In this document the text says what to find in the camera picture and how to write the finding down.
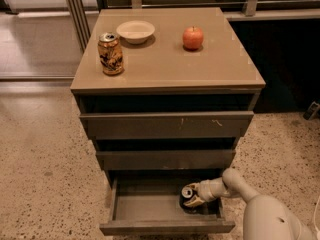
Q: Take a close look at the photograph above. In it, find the grey middle drawer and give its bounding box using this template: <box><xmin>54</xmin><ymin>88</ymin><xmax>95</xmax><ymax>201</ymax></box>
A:
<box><xmin>96</xmin><ymin>150</ymin><xmax>235</xmax><ymax>170</ymax></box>

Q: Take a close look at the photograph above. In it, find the red apple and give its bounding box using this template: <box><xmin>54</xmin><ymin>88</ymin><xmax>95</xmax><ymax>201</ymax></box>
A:
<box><xmin>182</xmin><ymin>26</ymin><xmax>204</xmax><ymax>50</ymax></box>

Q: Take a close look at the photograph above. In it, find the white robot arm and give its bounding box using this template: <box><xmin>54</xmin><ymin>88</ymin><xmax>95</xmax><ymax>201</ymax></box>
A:
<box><xmin>180</xmin><ymin>168</ymin><xmax>319</xmax><ymax>240</ymax></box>

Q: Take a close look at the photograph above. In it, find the white bowl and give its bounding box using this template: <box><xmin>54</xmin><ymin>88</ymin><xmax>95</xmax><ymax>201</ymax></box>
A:
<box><xmin>116</xmin><ymin>20</ymin><xmax>155</xmax><ymax>44</ymax></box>

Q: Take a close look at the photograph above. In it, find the grey open bottom drawer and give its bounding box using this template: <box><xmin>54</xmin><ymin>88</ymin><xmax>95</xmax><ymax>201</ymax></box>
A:
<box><xmin>100</xmin><ymin>171</ymin><xmax>235</xmax><ymax>236</ymax></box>

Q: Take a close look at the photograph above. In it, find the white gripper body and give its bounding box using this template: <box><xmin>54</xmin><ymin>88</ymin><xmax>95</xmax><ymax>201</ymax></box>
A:
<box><xmin>197</xmin><ymin>178</ymin><xmax>231</xmax><ymax>202</ymax></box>

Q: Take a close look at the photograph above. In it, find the grey drawer cabinet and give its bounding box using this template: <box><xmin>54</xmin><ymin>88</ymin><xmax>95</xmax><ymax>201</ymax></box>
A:
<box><xmin>71</xmin><ymin>8</ymin><xmax>265</xmax><ymax>181</ymax></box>

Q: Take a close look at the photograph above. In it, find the dark blue pepsi can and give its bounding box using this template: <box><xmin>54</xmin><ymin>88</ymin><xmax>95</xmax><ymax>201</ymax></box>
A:
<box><xmin>179</xmin><ymin>188</ymin><xmax>197</xmax><ymax>214</ymax></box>

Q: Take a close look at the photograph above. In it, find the gold patterned drink can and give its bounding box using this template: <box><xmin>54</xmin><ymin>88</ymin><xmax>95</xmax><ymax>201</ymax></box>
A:
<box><xmin>98</xmin><ymin>32</ymin><xmax>124</xmax><ymax>76</ymax></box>

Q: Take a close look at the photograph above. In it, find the small grey floor device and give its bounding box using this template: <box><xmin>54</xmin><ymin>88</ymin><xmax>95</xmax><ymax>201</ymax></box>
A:
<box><xmin>303</xmin><ymin>102</ymin><xmax>320</xmax><ymax>120</ymax></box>

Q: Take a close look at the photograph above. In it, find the grey top drawer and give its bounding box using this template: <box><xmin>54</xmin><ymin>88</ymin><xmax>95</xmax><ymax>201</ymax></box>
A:
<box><xmin>80</xmin><ymin>111</ymin><xmax>253</xmax><ymax>140</ymax></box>

